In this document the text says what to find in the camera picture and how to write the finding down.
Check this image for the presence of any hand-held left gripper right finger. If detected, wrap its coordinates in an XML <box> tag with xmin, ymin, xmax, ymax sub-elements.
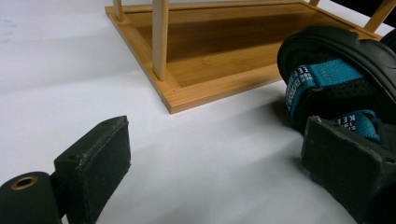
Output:
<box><xmin>300</xmin><ymin>115</ymin><xmax>396</xmax><ymax>224</ymax></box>

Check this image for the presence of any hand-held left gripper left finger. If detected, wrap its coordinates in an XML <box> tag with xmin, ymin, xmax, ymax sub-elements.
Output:
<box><xmin>53</xmin><ymin>115</ymin><xmax>132</xmax><ymax>224</ymax></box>

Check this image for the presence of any wooden shoe rack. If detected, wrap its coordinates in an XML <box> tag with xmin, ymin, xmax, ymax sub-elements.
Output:
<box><xmin>105</xmin><ymin>0</ymin><xmax>396</xmax><ymax>115</ymax></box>

